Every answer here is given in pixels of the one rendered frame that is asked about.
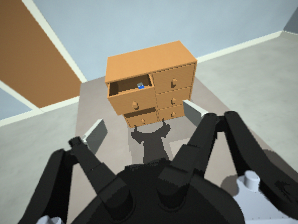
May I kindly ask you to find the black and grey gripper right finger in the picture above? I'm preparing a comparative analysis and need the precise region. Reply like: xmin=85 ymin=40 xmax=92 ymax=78
xmin=156 ymin=100 xmax=298 ymax=224

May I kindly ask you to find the blue and white eraser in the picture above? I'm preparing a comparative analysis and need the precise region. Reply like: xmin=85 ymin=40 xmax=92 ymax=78
xmin=137 ymin=83 xmax=145 ymax=89

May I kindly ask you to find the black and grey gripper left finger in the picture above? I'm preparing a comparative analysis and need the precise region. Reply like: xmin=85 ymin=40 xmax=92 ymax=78
xmin=17 ymin=119 xmax=133 ymax=224

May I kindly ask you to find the small wooden chest of drawers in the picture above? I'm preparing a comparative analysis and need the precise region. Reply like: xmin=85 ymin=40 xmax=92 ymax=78
xmin=105 ymin=40 xmax=198 ymax=101

